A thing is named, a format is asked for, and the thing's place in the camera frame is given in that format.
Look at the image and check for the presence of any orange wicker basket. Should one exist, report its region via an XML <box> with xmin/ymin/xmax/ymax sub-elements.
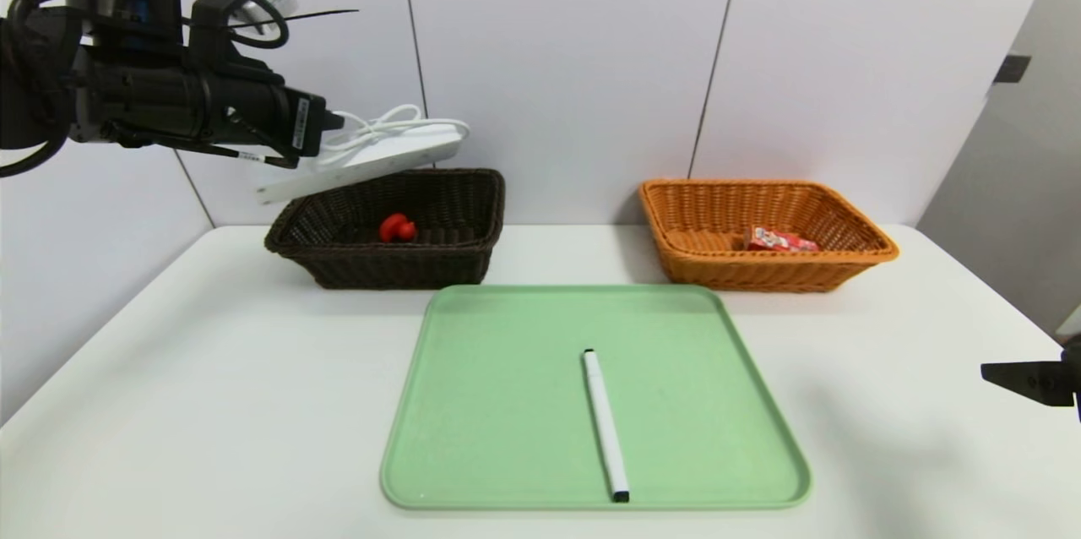
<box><xmin>638</xmin><ymin>178</ymin><xmax>899</xmax><ymax>293</ymax></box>

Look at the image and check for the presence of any white power strip with cable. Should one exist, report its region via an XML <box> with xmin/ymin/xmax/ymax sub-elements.
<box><xmin>253</xmin><ymin>104</ymin><xmax>472</xmax><ymax>207</ymax></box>

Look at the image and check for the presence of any light green plastic tray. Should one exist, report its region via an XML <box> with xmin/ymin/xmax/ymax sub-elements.
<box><xmin>379</xmin><ymin>284</ymin><xmax>813</xmax><ymax>513</ymax></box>

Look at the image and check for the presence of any red rubber duck toy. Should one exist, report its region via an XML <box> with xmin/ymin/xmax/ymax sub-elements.
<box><xmin>378</xmin><ymin>212</ymin><xmax>418</xmax><ymax>245</ymax></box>

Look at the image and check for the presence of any black cable tie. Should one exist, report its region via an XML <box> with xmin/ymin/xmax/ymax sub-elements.
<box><xmin>226</xmin><ymin>8</ymin><xmax>361</xmax><ymax>30</ymax></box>

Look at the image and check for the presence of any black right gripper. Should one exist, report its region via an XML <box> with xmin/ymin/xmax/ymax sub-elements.
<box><xmin>980</xmin><ymin>334</ymin><xmax>1081</xmax><ymax>422</ymax></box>

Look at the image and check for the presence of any white marker pen black cap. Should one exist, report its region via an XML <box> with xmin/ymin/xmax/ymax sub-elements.
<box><xmin>581</xmin><ymin>348</ymin><xmax>631</xmax><ymax>504</ymax></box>

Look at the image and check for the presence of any red snack packet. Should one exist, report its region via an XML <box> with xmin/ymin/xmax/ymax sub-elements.
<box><xmin>746</xmin><ymin>225</ymin><xmax>820</xmax><ymax>253</ymax></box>

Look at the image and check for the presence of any thin black cable white tag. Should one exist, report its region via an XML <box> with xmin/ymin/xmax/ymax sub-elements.
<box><xmin>110</xmin><ymin>125</ymin><xmax>296</xmax><ymax>170</ymax></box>

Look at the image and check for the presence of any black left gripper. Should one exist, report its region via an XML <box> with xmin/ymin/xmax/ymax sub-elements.
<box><xmin>218</xmin><ymin>76</ymin><xmax>345</xmax><ymax>157</ymax></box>

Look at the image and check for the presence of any dark brown wicker basket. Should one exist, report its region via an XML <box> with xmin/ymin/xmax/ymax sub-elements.
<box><xmin>263</xmin><ymin>168</ymin><xmax>506</xmax><ymax>291</ymax></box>

